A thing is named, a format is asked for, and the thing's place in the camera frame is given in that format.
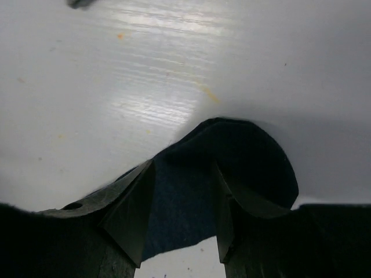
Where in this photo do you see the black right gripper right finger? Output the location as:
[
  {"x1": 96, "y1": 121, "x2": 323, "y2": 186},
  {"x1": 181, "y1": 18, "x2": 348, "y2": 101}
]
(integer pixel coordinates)
[{"x1": 213, "y1": 162, "x2": 290, "y2": 264}]

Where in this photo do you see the navy santa sock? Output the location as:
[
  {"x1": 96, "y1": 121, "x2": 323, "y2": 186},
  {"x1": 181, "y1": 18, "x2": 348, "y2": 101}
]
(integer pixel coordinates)
[{"x1": 86, "y1": 116, "x2": 300, "y2": 261}]

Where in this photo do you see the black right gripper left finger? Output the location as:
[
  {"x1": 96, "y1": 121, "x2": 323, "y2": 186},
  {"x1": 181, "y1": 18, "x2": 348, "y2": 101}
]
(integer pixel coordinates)
[{"x1": 39, "y1": 160, "x2": 154, "y2": 268}]

